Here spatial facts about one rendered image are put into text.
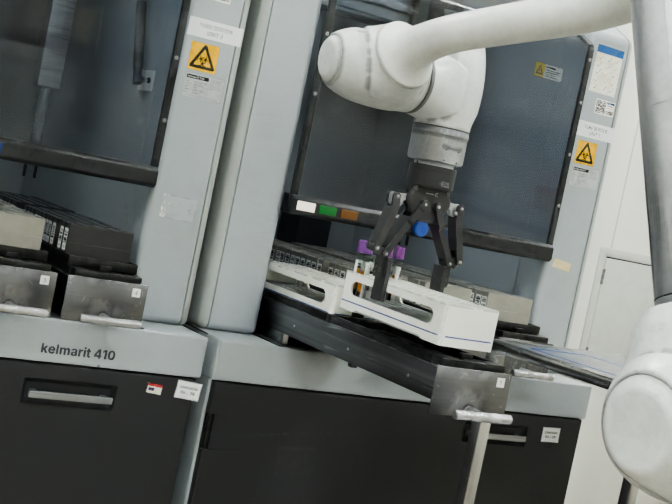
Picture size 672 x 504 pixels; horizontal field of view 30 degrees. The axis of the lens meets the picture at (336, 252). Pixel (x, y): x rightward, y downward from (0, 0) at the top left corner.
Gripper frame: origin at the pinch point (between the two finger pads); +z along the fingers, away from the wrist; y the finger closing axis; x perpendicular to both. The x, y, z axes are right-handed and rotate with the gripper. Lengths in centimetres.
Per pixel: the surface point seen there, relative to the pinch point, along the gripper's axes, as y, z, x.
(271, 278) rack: -1.4, 5.6, 43.2
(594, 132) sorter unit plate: 59, -35, 32
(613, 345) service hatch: 182, 21, 142
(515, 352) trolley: 25.0, 7.8, 1.2
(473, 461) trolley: 25.0, 28.4, 6.2
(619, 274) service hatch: 178, -3, 142
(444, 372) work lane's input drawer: -5.6, 8.8, -21.3
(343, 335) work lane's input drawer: -6.8, 9.2, 5.5
